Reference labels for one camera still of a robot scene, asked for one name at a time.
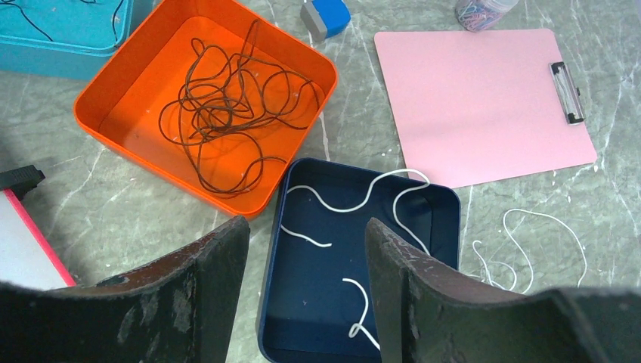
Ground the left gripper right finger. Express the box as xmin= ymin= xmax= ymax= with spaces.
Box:
xmin=365 ymin=219 xmax=640 ymax=362

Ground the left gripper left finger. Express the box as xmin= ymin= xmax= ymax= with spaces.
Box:
xmin=1 ymin=216 xmax=250 ymax=362

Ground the white cable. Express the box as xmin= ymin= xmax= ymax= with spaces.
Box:
xmin=279 ymin=169 xmax=432 ymax=352

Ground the dark brown cable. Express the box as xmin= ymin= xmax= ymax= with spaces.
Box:
xmin=158 ymin=19 xmax=321 ymax=197

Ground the dark blue plastic tray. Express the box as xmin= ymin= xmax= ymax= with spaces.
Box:
xmin=257 ymin=158 xmax=460 ymax=362

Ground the black whiteboard stand foot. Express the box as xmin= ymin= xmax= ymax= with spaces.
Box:
xmin=1 ymin=165 xmax=45 ymax=200

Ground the pink clipboard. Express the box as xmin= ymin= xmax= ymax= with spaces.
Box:
xmin=374 ymin=29 xmax=597 ymax=188

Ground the orange plastic tray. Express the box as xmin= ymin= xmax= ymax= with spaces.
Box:
xmin=73 ymin=1 xmax=338 ymax=218

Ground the teal plastic tray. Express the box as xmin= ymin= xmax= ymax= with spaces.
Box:
xmin=1 ymin=0 xmax=157 ymax=80

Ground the small clear plastic cup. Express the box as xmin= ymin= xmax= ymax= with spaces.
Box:
xmin=454 ymin=0 xmax=519 ymax=33

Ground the blue cube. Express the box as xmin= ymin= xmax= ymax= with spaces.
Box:
xmin=300 ymin=0 xmax=351 ymax=42

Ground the whiteboard with pink frame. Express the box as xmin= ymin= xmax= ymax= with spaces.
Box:
xmin=1 ymin=189 xmax=76 ymax=290

